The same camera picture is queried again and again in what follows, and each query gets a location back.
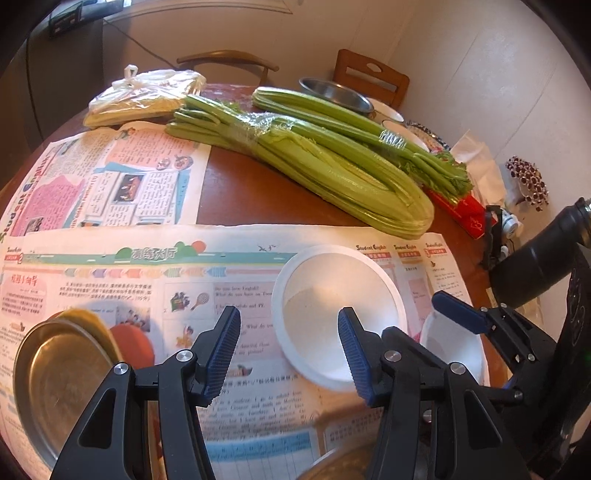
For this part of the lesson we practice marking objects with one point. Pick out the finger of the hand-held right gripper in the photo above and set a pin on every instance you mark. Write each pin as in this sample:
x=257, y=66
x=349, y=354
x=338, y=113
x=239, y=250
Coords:
x=510, y=392
x=455, y=309

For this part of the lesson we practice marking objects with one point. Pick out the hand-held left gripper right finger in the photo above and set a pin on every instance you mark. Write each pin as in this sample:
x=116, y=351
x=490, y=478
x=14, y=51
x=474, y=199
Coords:
x=355, y=355

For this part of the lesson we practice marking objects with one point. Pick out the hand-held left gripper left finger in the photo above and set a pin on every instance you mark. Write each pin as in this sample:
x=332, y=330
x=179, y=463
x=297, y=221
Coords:
x=221, y=355

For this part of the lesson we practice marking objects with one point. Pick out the small white bowl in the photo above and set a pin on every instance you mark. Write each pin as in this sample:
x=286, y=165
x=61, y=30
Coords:
x=452, y=355

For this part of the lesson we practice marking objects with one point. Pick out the wide white bowl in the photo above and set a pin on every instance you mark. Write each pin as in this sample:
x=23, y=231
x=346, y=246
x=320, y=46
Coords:
x=323, y=314

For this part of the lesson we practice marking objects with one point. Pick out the yellow plate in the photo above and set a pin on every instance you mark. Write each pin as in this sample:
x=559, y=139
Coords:
x=92, y=323

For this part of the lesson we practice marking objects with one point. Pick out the small black stand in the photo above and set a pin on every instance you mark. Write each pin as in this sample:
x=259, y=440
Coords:
x=493, y=235

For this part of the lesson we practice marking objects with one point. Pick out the orange plate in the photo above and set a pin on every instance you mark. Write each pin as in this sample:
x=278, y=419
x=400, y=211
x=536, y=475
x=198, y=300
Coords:
x=134, y=346

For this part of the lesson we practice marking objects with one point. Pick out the red packet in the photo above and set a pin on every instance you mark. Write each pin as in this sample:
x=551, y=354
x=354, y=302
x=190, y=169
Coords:
x=466, y=217

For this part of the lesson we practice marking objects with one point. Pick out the newspaper sheet with arrow border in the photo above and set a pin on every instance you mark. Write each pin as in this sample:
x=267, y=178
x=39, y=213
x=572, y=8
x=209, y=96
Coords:
x=138, y=286

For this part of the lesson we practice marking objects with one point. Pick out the dark beaded ornament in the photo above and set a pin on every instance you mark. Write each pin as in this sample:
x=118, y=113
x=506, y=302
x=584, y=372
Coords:
x=528, y=182

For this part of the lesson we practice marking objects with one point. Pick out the white tissue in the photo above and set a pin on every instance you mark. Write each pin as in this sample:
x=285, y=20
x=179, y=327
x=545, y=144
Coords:
x=480, y=161

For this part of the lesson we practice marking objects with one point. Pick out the metal plate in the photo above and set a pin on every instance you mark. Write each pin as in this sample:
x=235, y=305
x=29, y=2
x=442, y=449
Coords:
x=55, y=392

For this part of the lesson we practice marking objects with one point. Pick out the blue patterned plate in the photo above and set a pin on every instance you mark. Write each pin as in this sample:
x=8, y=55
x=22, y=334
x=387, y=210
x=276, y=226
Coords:
x=436, y=138

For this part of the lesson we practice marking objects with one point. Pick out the white rimmed bowl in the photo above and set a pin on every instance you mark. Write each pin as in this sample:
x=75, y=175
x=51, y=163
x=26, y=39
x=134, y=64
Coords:
x=408, y=134

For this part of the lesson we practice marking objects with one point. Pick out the large celery bunch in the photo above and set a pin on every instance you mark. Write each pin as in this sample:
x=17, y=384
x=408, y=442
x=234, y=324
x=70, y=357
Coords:
x=323, y=166

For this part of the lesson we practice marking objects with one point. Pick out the white ceramic bowl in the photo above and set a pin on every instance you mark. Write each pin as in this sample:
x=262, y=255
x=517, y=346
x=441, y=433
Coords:
x=388, y=113

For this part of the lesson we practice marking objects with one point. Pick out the slim celery bunch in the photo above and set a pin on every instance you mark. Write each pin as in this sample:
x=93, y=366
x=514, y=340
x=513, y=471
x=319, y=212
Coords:
x=351, y=122

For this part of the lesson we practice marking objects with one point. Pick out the pink illustrated newspaper spread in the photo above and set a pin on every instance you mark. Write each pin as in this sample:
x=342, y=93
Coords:
x=92, y=184

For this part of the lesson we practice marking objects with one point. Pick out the metal basin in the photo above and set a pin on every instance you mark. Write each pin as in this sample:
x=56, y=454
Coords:
x=337, y=92

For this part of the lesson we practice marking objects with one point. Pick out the brown slotted wooden chair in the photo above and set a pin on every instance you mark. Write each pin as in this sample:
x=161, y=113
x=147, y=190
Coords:
x=369, y=74

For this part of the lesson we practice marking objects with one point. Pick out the plastic bag of yellow noodles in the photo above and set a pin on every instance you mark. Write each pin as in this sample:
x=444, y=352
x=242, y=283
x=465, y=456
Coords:
x=143, y=97

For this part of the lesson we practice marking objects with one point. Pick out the dark curved wooden chair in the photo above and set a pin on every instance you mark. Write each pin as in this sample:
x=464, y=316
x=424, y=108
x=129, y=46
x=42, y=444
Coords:
x=231, y=57

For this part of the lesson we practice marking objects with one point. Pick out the black electronic box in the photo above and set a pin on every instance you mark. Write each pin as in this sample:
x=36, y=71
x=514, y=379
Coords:
x=67, y=16

